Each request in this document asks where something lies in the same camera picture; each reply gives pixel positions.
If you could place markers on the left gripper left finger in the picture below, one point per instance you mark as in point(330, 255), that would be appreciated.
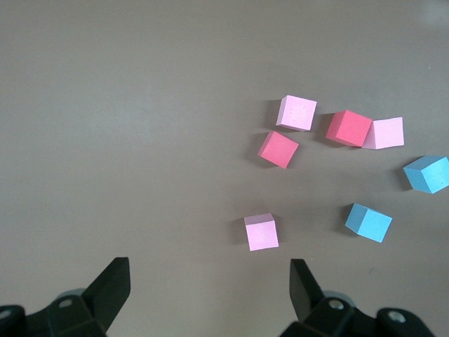
point(105, 302)

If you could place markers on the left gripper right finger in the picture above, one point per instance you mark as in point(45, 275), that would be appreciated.
point(315, 309)

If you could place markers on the blue foam cube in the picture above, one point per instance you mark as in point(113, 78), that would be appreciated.
point(429, 175)
point(372, 224)

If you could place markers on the red foam cube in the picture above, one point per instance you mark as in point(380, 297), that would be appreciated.
point(279, 150)
point(350, 128)

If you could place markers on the brown table mat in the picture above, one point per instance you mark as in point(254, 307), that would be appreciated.
point(140, 140)

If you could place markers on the light pink dimpled foam cube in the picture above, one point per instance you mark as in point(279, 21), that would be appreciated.
point(298, 113)

